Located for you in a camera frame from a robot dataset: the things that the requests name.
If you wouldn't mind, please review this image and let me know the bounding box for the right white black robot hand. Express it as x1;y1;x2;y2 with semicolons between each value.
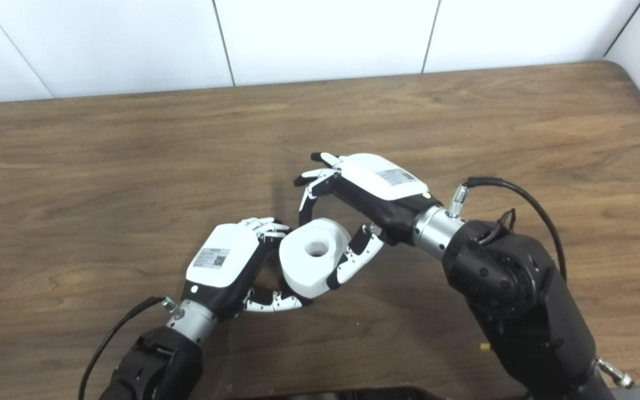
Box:
293;152;444;291

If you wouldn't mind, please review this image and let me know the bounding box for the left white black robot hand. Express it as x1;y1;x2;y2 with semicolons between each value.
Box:
180;217;312;322

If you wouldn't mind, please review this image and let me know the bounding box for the round white plastic piece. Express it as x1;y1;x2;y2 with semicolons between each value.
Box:
279;218;352;299

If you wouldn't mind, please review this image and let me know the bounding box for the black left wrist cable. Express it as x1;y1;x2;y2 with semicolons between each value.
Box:
78;296;177;400

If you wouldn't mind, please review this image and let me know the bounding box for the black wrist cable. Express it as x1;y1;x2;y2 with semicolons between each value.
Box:
448;177;568;281
78;296;177;400

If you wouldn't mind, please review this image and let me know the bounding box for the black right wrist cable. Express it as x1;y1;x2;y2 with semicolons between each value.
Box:
448;177;568;281

